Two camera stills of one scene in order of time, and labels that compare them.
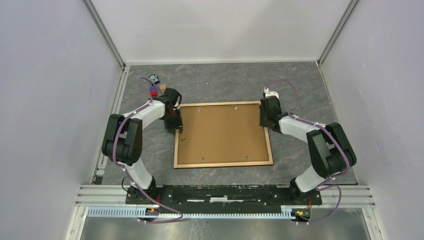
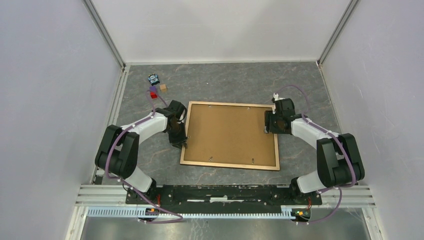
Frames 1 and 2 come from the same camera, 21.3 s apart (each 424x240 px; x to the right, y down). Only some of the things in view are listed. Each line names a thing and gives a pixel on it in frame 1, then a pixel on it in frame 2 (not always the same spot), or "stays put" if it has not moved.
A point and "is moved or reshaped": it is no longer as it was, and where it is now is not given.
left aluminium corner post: (104, 31) stays put
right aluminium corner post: (352, 5) stays put
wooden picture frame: (221, 134) is moved or reshaped
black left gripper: (171, 128) -> (177, 141)
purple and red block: (153, 91) stays put
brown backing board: (221, 133) stays put
